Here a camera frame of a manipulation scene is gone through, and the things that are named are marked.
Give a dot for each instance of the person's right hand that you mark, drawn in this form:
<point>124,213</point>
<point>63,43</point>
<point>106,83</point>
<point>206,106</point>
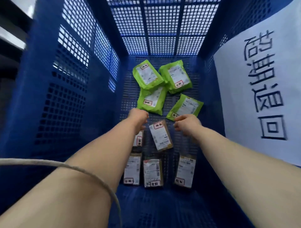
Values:
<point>189,125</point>

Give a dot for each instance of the large blue plastic mesh crate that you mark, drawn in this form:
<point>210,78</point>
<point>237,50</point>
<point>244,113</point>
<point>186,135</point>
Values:
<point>70,112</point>

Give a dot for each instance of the white paper sign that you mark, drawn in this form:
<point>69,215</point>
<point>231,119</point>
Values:
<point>242,77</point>

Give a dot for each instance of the person's right fingers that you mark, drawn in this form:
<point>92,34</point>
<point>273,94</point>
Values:
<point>179,124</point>

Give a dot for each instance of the person's right forearm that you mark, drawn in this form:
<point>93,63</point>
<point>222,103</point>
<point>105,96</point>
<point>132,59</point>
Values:
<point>247,176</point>

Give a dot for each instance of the person's left forearm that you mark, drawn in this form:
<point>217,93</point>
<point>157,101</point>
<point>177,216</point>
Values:
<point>89,169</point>

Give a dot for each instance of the brown labelled cardboard box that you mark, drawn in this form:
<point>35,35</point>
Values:
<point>139,140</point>
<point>161,136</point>
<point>152,173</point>
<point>132,169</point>
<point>185,172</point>

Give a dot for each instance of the person's left fingers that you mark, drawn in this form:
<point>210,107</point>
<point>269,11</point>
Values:
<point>145,119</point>

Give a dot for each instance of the green mailer packet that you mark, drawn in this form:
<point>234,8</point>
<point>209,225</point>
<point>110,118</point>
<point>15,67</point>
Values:
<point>151,99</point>
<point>185,107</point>
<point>176,76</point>
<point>147,74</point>

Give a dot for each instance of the grey shelving unit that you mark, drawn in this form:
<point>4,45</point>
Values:
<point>13,35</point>

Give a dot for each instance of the person's left hand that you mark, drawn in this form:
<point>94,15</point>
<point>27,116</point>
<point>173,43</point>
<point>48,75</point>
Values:
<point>138,118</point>

